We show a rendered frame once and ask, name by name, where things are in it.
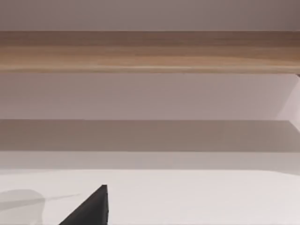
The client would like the wooden shelf board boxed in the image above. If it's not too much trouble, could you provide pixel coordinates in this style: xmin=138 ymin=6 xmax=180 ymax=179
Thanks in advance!
xmin=0 ymin=30 xmax=300 ymax=77

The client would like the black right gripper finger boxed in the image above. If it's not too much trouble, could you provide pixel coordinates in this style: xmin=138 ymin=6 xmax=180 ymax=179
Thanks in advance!
xmin=58 ymin=184 xmax=110 ymax=225

